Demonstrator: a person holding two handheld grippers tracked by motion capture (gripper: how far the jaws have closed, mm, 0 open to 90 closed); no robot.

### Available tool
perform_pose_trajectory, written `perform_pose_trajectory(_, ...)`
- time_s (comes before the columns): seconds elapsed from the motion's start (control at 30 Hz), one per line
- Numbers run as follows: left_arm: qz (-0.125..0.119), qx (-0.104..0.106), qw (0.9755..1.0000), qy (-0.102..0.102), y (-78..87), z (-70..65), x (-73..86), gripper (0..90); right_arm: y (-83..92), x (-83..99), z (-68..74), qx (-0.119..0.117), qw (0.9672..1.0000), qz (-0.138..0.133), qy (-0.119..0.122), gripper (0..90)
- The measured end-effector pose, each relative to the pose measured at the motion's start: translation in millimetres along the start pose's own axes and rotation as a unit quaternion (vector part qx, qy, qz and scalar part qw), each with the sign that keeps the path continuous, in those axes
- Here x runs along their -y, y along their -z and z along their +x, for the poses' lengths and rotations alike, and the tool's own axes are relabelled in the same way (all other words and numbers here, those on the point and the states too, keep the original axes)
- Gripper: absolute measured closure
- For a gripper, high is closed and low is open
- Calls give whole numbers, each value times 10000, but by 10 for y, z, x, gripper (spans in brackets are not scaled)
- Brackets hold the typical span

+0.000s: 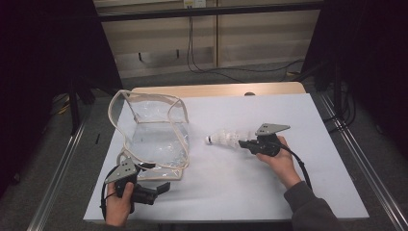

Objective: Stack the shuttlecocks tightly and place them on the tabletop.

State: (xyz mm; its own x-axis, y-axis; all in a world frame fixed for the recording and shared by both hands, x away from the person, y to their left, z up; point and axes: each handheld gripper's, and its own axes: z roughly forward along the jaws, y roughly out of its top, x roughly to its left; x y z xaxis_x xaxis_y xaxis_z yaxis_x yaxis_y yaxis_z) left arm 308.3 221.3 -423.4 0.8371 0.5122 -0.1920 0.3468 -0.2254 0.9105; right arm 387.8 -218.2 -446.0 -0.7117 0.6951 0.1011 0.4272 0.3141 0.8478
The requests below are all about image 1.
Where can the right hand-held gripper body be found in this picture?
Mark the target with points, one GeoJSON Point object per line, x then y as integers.
{"type": "Point", "coordinates": [269, 146]}

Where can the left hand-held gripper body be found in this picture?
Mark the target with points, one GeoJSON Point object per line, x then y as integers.
{"type": "Point", "coordinates": [123, 172]}

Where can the clear plastic bag beige trim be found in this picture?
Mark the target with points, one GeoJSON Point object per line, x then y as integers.
{"type": "Point", "coordinates": [160, 147]}

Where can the person's right hand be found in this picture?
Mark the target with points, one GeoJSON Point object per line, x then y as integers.
{"type": "Point", "coordinates": [284, 163]}

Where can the person's left hand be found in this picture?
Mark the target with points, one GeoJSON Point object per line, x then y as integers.
{"type": "Point", "coordinates": [118, 210]}

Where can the round table grommet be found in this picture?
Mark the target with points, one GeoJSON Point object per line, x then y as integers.
{"type": "Point", "coordinates": [249, 94]}

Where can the white table sheet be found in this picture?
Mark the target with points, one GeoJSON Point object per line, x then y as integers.
{"type": "Point", "coordinates": [224, 192]}

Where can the black metal stand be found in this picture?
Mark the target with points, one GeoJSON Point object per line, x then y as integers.
{"type": "Point", "coordinates": [74, 106]}

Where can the black curtain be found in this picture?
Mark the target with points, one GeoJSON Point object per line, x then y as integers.
{"type": "Point", "coordinates": [378, 64]}
{"type": "Point", "coordinates": [38, 80]}

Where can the black horizontal bar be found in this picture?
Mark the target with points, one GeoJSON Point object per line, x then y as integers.
{"type": "Point", "coordinates": [208, 11]}

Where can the metal floor rail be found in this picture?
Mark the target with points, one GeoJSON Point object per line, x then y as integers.
{"type": "Point", "coordinates": [369, 173]}
{"type": "Point", "coordinates": [57, 173]}

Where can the wall socket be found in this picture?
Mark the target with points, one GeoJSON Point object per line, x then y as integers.
{"type": "Point", "coordinates": [194, 3]}

